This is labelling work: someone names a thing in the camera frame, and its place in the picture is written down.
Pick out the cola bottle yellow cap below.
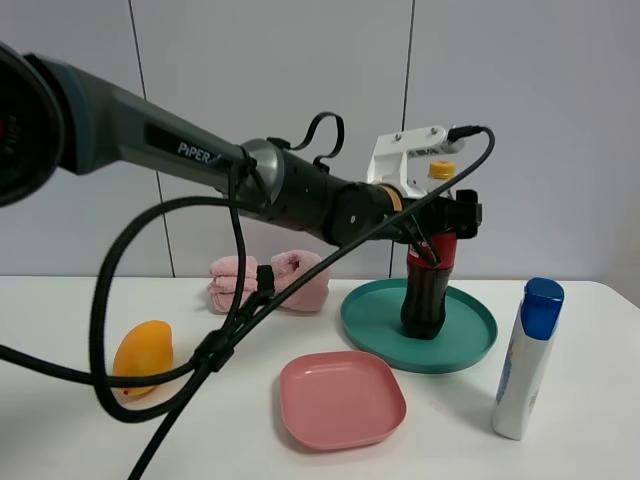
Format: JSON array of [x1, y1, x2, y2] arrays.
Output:
[[401, 190, 457, 340]]

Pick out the pink folded towel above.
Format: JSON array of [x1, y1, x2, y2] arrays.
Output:
[[207, 249, 332, 315]]

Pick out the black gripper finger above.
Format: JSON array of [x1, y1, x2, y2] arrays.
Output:
[[453, 189, 483, 239]]

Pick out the white bottle blue cap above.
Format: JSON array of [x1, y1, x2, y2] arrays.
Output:
[[491, 277, 565, 440]]

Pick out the yellow mango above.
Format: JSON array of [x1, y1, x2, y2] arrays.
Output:
[[113, 320, 174, 377]]

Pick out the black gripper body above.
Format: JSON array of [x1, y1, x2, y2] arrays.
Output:
[[389, 196, 458, 244]]

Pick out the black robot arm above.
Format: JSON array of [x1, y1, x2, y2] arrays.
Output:
[[1, 47, 482, 246]]

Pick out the teal round plate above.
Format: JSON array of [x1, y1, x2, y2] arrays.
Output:
[[340, 278, 498, 374]]

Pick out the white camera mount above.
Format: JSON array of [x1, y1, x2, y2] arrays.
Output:
[[366, 126, 465, 199]]

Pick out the black cable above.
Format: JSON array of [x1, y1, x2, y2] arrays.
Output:
[[0, 113, 497, 480]]

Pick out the pink square plate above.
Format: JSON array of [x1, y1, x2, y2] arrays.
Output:
[[279, 351, 407, 451]]

